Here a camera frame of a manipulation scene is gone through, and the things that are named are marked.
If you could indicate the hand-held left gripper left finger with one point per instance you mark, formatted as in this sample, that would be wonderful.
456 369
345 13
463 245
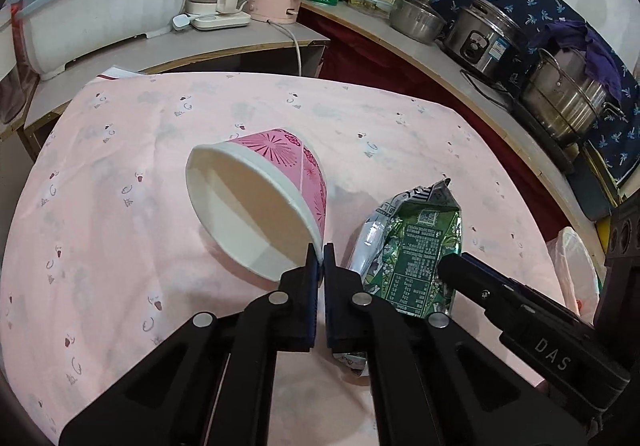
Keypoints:
312 296

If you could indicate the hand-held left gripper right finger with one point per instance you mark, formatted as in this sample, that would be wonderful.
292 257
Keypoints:
328 296

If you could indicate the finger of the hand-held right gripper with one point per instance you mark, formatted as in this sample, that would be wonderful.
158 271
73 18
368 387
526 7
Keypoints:
492 272
475 288

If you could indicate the green foil snack packet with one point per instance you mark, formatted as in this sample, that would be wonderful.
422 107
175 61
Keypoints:
420 251

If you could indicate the white bin with plastic liner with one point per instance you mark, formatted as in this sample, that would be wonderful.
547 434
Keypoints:
570 266

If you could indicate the pink paper cup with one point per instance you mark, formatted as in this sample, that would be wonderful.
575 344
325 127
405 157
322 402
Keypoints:
280 166

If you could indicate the dark basin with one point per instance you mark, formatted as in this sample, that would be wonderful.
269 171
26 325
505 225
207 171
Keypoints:
592 186

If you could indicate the black induction cooker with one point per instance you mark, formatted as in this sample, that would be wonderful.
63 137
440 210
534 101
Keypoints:
542 136

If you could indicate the large steel steamer pot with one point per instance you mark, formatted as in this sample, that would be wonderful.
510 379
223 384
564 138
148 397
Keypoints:
565 96

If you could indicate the pink printed tablecloth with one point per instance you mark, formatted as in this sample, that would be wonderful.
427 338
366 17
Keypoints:
125 176

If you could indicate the steel rice cooker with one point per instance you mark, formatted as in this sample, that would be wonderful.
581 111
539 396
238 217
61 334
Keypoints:
480 41

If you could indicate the purple cloth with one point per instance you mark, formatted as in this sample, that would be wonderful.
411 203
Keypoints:
600 56

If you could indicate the small steel pot with lid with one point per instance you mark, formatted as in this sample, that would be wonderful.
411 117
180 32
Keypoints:
417 21

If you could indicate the clear food container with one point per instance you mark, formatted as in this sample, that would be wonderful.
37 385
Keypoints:
375 6

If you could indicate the white dish rack with lid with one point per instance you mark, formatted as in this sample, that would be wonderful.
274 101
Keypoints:
100 26

